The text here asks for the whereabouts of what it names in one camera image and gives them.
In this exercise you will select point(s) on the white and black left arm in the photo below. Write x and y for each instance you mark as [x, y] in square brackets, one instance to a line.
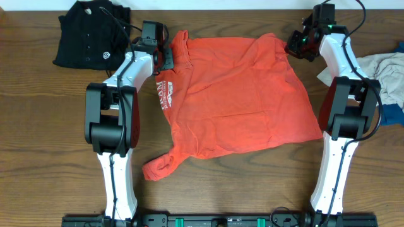
[112, 122]

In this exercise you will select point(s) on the folded black shirt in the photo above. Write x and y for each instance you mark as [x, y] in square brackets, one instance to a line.
[93, 36]

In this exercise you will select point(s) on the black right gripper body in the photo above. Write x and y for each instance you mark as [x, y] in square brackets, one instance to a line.
[298, 46]

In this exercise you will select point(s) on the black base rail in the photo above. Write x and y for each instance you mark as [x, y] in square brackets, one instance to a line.
[221, 220]

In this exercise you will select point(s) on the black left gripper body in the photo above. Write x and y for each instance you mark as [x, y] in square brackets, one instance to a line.
[164, 58]

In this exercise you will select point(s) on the beige crumpled shirt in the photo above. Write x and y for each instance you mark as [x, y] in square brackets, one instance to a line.
[373, 66]

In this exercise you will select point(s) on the orange red t-shirt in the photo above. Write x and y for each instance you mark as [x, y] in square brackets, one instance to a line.
[230, 95]

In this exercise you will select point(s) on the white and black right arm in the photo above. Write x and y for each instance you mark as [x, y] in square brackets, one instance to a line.
[345, 117]

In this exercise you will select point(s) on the blue cloth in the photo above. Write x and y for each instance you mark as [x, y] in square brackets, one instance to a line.
[393, 115]

